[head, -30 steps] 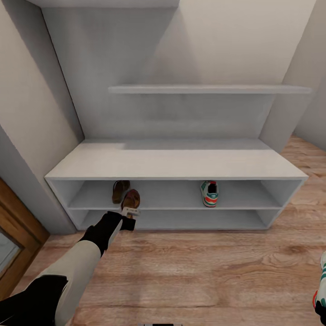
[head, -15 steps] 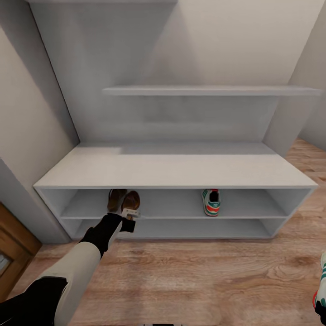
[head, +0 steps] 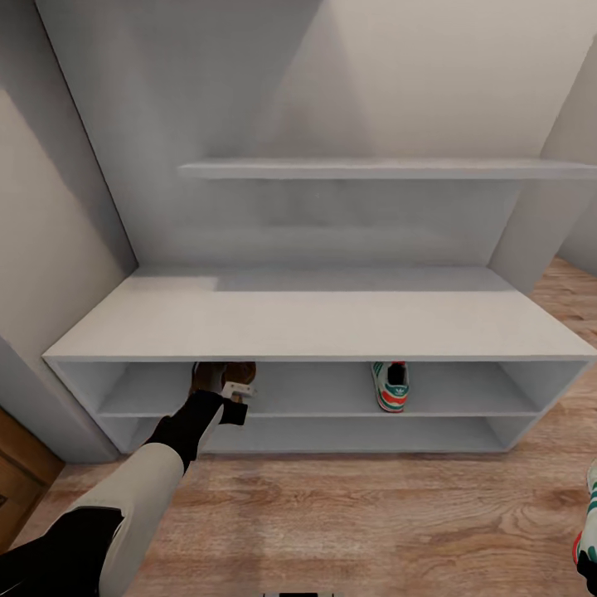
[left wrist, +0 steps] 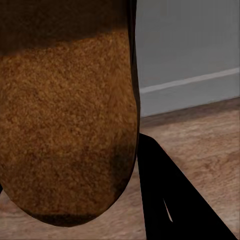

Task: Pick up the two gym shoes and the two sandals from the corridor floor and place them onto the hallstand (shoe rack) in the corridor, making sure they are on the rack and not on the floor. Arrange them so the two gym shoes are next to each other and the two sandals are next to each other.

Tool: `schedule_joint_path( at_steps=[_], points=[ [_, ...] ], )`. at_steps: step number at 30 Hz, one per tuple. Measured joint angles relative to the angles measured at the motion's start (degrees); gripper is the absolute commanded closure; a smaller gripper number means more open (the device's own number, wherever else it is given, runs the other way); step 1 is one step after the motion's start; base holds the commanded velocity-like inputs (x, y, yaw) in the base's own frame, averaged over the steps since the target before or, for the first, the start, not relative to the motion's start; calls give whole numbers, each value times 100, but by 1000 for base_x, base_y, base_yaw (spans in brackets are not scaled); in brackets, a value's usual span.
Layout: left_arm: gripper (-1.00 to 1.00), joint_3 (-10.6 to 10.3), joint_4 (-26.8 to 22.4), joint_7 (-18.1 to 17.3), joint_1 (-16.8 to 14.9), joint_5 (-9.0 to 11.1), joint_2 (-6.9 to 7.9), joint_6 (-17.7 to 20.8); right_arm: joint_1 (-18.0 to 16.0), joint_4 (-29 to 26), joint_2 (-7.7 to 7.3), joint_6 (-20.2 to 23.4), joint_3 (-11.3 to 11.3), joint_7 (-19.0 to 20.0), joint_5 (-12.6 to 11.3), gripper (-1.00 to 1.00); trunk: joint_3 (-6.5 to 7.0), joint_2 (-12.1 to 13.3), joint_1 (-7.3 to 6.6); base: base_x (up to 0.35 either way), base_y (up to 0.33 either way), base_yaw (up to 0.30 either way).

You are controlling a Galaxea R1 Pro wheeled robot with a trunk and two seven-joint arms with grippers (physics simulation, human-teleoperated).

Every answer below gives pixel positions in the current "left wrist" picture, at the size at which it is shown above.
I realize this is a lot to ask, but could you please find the sandal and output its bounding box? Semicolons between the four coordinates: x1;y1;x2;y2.
0;0;141;228

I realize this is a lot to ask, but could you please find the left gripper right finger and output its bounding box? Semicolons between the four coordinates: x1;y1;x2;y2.
136;133;238;240

